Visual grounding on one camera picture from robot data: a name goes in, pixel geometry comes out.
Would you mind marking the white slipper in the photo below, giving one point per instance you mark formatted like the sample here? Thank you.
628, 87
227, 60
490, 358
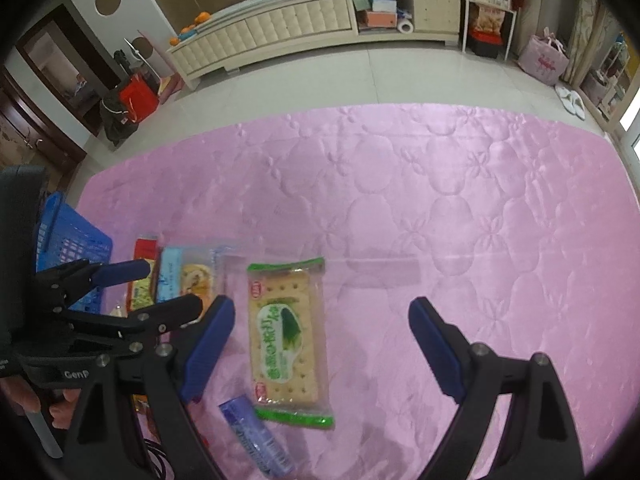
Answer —
577, 106
565, 97

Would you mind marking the green cracker packet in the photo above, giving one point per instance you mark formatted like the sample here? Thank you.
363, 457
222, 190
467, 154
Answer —
285, 330

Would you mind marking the orange box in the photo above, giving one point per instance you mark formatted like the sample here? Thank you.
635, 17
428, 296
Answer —
380, 19

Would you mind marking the blue candy roll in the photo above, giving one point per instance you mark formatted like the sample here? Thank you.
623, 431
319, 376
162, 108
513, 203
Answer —
255, 435

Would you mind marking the pink tote bag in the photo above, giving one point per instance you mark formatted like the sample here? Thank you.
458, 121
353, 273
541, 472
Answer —
542, 60

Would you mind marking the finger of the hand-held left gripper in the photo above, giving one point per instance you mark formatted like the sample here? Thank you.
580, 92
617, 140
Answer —
125, 270
170, 310

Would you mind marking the cream tv cabinet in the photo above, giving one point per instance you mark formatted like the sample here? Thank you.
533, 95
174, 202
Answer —
280, 20

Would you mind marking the red snack packet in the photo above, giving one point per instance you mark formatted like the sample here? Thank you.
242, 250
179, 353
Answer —
145, 255

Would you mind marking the blue and white box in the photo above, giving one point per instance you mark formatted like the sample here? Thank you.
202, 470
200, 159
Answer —
382, 5

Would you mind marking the dark bag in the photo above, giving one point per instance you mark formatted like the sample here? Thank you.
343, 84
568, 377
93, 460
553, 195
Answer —
115, 122

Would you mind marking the yellow snack bag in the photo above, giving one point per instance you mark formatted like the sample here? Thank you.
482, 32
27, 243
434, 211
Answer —
490, 17

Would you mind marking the pink quilted blanket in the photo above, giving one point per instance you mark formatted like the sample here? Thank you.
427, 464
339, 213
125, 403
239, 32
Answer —
425, 210

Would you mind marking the dark wooden door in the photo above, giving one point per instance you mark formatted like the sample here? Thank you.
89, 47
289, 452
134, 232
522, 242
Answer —
30, 130

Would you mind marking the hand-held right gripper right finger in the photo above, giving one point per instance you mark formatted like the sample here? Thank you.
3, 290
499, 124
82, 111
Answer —
440, 345

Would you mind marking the metal frame chair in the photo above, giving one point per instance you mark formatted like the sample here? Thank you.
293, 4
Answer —
612, 67

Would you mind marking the black crate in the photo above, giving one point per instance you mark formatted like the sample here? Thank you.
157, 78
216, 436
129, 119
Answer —
485, 45

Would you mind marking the white metal rack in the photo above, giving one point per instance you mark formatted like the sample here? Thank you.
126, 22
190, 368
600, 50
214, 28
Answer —
512, 30

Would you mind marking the blue plate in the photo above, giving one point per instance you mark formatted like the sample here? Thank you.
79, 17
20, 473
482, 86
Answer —
190, 35

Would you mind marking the clear pastry packet blue label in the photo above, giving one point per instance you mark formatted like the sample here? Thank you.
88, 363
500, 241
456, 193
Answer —
185, 270

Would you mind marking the patterned curtain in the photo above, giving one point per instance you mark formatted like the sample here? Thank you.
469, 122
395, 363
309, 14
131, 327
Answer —
585, 35

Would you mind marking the person's left hand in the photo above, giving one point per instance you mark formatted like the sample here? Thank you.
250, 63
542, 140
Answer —
20, 396

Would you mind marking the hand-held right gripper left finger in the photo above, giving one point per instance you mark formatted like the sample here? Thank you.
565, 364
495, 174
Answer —
212, 345

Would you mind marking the blue plastic basket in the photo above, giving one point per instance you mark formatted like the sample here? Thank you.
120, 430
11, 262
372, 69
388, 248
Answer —
75, 245

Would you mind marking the white paper roll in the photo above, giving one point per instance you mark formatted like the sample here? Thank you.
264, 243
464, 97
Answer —
406, 26

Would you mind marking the red shopping bag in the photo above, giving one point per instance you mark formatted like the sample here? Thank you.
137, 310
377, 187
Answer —
137, 97

